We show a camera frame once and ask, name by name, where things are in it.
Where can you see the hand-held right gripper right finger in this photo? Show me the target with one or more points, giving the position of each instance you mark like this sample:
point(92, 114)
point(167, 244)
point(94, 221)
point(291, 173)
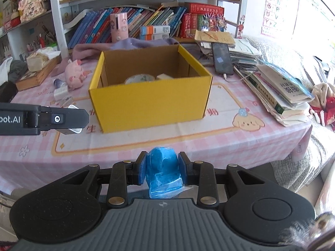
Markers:
point(182, 167)

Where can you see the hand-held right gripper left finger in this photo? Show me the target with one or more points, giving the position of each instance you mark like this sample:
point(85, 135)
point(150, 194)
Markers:
point(142, 167)

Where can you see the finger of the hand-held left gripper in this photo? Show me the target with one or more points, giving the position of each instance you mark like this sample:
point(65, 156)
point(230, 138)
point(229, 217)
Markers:
point(70, 119)

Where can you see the blue plastic bag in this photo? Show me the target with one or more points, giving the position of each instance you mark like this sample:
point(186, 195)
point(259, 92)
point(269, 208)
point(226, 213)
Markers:
point(163, 167)

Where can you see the yellow cardboard box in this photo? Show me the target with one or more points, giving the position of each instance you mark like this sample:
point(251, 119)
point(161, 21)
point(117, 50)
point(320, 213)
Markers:
point(149, 104)

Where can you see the yellow tape roll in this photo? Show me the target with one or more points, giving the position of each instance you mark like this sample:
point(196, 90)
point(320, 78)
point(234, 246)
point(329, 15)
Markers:
point(138, 78)

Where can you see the cream rectangular block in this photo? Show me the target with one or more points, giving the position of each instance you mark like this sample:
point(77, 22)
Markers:
point(165, 76)

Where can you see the pink plush pig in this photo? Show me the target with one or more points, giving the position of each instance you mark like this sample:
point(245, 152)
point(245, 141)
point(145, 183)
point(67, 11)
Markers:
point(74, 77)

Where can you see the wooden chess box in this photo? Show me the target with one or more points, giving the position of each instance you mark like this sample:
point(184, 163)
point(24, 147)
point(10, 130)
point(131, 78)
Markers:
point(34, 79)

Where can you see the white printed shirt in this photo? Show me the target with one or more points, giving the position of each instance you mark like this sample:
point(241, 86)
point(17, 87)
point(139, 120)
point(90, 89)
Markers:
point(5, 70)

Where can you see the grey garment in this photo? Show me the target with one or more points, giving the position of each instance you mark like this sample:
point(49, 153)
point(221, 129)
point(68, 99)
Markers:
point(18, 69)

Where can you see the cream tissue pack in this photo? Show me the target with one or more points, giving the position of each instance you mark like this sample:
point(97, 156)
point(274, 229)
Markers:
point(39, 60)

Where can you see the pink and lilac fleece cloth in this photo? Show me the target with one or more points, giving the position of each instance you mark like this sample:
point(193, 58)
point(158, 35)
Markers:
point(89, 49)

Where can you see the row of blue picture books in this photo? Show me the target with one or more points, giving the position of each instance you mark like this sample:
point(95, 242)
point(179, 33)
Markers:
point(91, 28)

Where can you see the pink printed tin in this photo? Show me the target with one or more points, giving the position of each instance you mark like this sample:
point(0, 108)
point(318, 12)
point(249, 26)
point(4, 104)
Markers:
point(7, 24)

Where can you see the open white book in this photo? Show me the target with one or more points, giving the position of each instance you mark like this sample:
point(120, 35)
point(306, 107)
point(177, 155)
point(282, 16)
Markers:
point(74, 19)

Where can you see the red round jar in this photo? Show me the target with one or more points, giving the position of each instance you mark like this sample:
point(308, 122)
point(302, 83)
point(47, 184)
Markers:
point(15, 19)

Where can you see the white bookshelf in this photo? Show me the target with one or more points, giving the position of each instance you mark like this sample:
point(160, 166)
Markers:
point(56, 18)

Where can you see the pink cylindrical humidifier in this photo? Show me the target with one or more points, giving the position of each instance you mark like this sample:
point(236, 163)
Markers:
point(119, 27)

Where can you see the pink floral plaque ornament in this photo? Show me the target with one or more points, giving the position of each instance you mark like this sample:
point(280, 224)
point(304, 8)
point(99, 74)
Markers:
point(31, 6)

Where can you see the black smartphone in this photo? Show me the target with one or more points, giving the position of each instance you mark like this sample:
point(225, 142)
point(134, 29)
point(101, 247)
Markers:
point(222, 58)

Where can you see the orange and white small box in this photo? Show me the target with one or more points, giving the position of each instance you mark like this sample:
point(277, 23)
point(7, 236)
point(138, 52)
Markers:
point(155, 29)
point(154, 37)

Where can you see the stack of books and papers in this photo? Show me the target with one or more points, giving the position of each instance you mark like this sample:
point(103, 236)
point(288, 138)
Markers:
point(277, 94)

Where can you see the brown paper envelope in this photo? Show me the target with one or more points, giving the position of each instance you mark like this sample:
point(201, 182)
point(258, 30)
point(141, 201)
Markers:
point(214, 37)

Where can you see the red thick book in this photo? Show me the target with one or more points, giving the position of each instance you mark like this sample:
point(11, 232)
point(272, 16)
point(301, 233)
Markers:
point(185, 26)

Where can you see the colourful paper figure decoration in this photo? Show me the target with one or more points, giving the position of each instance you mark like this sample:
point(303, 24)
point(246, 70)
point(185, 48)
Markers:
point(213, 22)

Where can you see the grey patterned blanket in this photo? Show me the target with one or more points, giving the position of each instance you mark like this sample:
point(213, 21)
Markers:
point(288, 55)

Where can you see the beige and red plush toy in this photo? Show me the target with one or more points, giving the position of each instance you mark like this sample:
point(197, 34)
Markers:
point(324, 104)

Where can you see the large red dictionary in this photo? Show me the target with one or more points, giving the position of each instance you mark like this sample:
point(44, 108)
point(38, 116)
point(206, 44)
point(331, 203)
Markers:
point(205, 7)

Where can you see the alphabet wall poster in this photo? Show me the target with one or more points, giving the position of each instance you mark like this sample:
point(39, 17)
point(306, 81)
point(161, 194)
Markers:
point(280, 7)

